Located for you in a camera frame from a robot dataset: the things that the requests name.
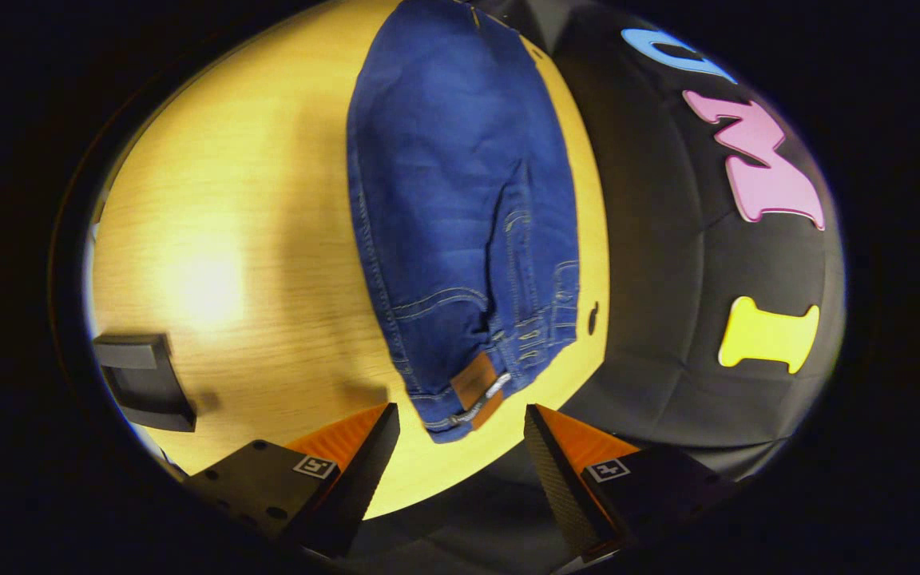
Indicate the black backdrop cloth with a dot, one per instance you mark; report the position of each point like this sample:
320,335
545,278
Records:
668,263

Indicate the blue jeans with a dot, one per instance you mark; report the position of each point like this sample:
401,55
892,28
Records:
452,200

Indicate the black box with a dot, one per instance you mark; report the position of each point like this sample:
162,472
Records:
148,387

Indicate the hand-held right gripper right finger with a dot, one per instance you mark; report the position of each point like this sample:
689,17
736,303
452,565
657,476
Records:
560,487

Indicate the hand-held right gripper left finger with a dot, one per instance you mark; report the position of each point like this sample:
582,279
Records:
356,479

